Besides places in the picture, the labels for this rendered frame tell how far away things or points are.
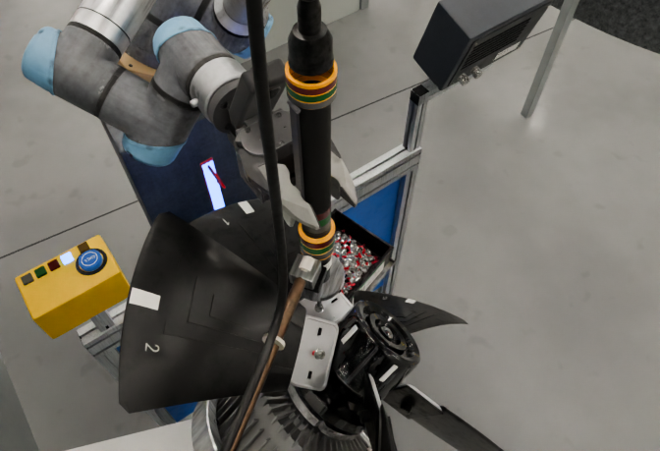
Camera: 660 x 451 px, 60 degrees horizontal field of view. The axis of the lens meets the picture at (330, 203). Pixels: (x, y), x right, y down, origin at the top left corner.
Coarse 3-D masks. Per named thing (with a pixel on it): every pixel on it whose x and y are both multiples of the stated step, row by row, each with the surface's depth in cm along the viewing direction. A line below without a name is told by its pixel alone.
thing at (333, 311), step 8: (336, 296) 87; (344, 296) 87; (304, 304) 86; (312, 304) 86; (328, 304) 86; (336, 304) 86; (344, 304) 86; (312, 312) 85; (320, 312) 85; (328, 312) 85; (336, 312) 85; (344, 312) 85; (336, 320) 84
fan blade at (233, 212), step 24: (216, 216) 96; (240, 216) 97; (264, 216) 98; (216, 240) 93; (240, 240) 93; (264, 240) 94; (288, 240) 94; (264, 264) 91; (288, 264) 90; (288, 288) 88
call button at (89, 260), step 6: (84, 252) 104; (90, 252) 103; (96, 252) 103; (84, 258) 103; (90, 258) 103; (96, 258) 103; (102, 258) 104; (84, 264) 102; (90, 264) 102; (96, 264) 102; (84, 270) 102; (90, 270) 102
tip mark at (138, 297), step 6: (132, 294) 61; (138, 294) 61; (144, 294) 61; (150, 294) 62; (132, 300) 60; (138, 300) 61; (144, 300) 61; (150, 300) 62; (156, 300) 62; (144, 306) 61; (150, 306) 61; (156, 306) 62
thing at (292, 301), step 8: (296, 280) 66; (296, 288) 65; (288, 296) 65; (296, 296) 65; (288, 304) 64; (296, 304) 65; (288, 312) 64; (288, 320) 63; (280, 328) 63; (280, 336) 62; (272, 352) 61; (272, 360) 61; (264, 368) 60; (264, 376) 60; (256, 392) 59; (256, 400) 59; (248, 408) 58; (248, 416) 58; (240, 432) 57; (240, 440) 57; (232, 448) 56
